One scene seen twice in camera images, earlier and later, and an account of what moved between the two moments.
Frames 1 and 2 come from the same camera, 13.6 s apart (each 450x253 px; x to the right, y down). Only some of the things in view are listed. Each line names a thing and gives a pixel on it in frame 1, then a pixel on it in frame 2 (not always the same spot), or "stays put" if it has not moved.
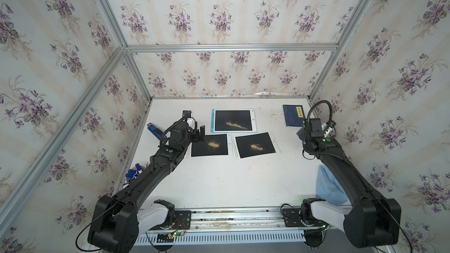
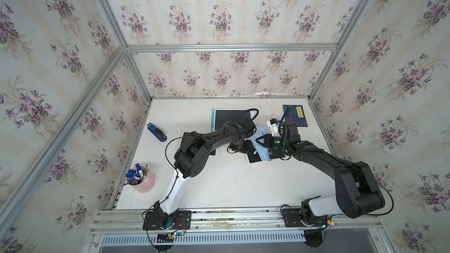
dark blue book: (294, 115) stays put
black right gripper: (300, 134) → (268, 139)
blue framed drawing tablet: (233, 120) stays put
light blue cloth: (328, 188) → (262, 150)
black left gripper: (194, 133) → (244, 150)
